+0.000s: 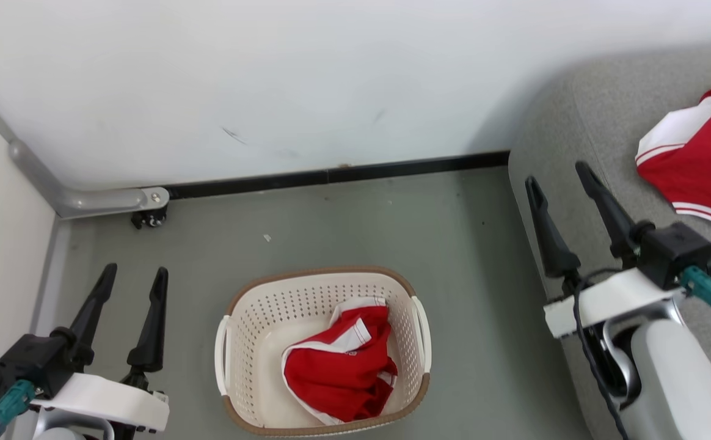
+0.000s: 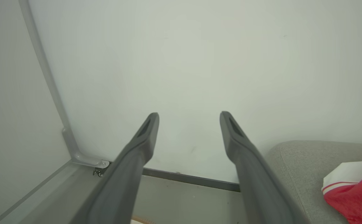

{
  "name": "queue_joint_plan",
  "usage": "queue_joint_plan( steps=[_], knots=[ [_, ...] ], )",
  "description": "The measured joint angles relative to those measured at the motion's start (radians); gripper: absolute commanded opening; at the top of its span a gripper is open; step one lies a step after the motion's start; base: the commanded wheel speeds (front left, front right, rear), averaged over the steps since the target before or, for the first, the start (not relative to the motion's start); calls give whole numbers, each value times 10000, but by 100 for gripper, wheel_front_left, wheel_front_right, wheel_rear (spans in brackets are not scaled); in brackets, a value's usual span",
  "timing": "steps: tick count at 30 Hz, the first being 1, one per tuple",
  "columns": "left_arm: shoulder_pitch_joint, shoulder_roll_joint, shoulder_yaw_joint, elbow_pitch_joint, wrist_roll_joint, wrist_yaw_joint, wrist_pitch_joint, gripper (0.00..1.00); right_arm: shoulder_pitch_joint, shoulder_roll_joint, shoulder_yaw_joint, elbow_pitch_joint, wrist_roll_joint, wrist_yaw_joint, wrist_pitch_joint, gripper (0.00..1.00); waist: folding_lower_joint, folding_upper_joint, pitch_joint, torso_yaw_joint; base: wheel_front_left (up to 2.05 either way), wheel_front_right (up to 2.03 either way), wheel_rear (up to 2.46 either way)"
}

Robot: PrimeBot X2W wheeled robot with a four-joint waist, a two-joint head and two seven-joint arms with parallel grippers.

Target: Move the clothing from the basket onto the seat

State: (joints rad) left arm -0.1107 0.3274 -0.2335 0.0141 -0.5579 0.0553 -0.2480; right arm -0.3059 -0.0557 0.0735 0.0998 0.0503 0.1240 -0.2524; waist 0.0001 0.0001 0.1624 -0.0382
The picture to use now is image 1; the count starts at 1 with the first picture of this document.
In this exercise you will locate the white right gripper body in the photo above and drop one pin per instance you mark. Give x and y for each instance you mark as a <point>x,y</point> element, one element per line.
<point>612,299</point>

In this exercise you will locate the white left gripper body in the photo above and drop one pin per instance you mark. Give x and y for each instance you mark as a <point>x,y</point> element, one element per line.
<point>105,400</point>

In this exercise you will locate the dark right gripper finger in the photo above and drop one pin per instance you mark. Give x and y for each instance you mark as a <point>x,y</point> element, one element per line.
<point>551,244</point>
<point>612,214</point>

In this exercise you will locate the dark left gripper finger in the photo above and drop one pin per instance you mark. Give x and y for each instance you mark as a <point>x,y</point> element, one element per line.
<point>153,330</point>
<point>93,308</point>

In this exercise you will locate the red jersey with white sleeve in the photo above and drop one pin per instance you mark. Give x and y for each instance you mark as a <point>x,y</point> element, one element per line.
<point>703,165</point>

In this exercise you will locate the red garment with white stripes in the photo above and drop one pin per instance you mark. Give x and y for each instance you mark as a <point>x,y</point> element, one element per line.
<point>337,373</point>

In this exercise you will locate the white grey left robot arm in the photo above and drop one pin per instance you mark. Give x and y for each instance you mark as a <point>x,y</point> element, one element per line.
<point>56,435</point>

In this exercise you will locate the grey fabric sofa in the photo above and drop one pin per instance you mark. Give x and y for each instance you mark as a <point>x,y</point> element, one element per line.
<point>606,122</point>

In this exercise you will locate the black caster wheel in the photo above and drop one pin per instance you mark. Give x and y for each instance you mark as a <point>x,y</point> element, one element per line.
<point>151,219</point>

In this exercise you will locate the grey metal partition foot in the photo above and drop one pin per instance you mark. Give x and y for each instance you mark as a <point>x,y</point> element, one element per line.
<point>99,200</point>

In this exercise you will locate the white perforated laundry basket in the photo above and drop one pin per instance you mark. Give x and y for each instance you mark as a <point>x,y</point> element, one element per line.
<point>270,342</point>

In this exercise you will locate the black baseboard strip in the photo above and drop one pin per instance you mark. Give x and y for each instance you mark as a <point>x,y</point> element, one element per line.
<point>331,177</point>

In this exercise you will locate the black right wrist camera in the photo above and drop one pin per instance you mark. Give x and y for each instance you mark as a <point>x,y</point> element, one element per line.
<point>676,250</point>

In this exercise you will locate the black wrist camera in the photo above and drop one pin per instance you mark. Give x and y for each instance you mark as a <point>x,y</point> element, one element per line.
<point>25,366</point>
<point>676,250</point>

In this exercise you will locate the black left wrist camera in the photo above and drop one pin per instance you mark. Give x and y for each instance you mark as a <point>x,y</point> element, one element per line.
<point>25,366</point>

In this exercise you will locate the teal left camera connector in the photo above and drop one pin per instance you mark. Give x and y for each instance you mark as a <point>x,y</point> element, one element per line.
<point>13,400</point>

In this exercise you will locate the teal camera connector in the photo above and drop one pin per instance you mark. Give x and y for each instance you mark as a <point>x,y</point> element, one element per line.
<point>13,400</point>
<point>707,290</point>

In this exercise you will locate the teal right camera connector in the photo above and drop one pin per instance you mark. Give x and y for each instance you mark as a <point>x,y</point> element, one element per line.
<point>707,290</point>

